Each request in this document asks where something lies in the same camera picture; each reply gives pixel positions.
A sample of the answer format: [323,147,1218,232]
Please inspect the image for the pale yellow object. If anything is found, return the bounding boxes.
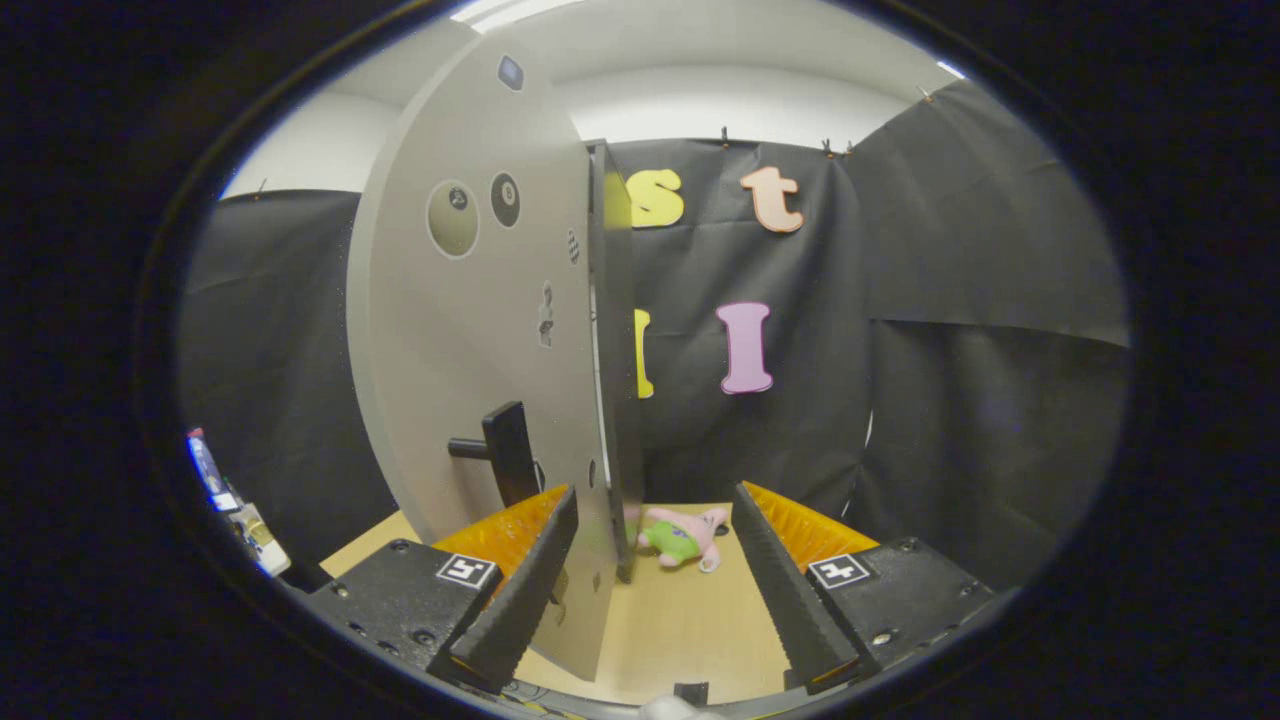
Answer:
[232,503,293,578]

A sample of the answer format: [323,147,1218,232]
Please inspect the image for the pink green plush toy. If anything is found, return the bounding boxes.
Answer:
[625,505,731,574]

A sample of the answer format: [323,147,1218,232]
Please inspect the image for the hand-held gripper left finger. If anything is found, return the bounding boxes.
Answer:
[300,485,580,694]

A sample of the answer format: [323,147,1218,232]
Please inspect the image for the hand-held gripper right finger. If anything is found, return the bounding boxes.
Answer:
[731,481,1021,696]

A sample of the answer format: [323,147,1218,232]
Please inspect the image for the light grey shoe cabinet door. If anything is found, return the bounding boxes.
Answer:
[345,30,626,683]

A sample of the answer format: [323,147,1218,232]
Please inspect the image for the long ceiling light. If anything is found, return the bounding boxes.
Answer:
[450,0,586,34]

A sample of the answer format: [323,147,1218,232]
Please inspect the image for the grey shoe cabinet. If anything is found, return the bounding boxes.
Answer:
[585,140,646,584]

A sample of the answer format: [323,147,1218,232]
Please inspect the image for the blue white object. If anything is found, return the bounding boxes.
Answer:
[186,428,243,513]

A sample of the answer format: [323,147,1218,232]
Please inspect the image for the black backdrop cloth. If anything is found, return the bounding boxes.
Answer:
[178,80,1131,591]

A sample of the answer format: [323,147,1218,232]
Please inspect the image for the black door handle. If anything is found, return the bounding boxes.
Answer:
[447,401,542,509]

